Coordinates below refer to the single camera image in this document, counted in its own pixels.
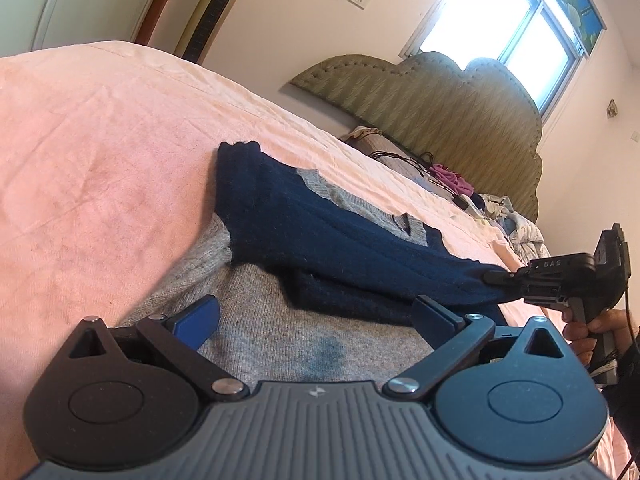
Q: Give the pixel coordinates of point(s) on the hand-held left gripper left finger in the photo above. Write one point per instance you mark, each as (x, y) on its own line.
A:
(196, 321)

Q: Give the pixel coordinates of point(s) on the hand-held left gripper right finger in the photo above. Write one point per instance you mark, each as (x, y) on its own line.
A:
(431, 318)

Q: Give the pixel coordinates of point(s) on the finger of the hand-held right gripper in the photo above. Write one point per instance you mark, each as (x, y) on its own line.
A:
(502, 277)

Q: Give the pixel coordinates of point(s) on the grey and navy sweater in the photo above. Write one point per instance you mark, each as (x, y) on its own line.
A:
(300, 320)

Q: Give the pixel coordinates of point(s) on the person's right forearm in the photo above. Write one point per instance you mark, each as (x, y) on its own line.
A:
(627, 390)

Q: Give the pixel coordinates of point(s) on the pile of light clothes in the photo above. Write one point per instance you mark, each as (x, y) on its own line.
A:
(520, 232)

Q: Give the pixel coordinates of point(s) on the person's right hand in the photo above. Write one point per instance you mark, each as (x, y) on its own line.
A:
(580, 332)

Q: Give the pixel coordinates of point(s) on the pink cloth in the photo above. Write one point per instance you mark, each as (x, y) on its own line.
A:
(450, 177)

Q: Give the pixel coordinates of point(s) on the green padded headboard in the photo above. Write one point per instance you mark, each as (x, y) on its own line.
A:
(440, 110)

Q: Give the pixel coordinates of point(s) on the patterned pillow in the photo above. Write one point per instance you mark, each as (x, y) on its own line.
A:
(372, 142)

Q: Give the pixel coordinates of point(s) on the pink bed sheet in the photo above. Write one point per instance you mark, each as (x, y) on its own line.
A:
(100, 160)

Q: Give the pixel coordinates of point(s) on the window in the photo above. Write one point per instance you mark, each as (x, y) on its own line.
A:
(505, 15)

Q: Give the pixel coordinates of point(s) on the beige panel with black strip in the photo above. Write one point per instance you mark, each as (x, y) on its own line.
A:
(215, 10)

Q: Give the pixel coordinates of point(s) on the white sliding wardrobe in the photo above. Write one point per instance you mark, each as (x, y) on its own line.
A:
(100, 0)

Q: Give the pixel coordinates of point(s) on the small wall fixture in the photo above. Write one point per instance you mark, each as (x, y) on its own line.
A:
(611, 109)

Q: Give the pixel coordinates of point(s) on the brown wooden frame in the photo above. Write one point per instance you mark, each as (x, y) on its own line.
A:
(162, 0)

